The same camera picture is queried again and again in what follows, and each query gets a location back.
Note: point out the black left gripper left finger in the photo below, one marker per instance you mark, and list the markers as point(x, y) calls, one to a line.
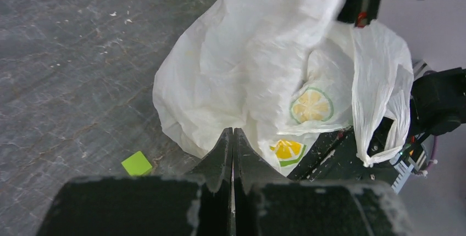
point(193, 203)

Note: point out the fake citrus slice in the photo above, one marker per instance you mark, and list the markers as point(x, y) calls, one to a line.
point(312, 105)

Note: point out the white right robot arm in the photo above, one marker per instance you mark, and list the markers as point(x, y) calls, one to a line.
point(438, 99)

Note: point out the white plastic bag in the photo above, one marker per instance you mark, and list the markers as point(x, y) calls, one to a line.
point(243, 62)

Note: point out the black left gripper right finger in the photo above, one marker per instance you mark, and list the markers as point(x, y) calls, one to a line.
point(267, 203)

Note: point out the small green cube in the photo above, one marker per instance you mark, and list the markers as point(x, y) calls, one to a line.
point(137, 165)

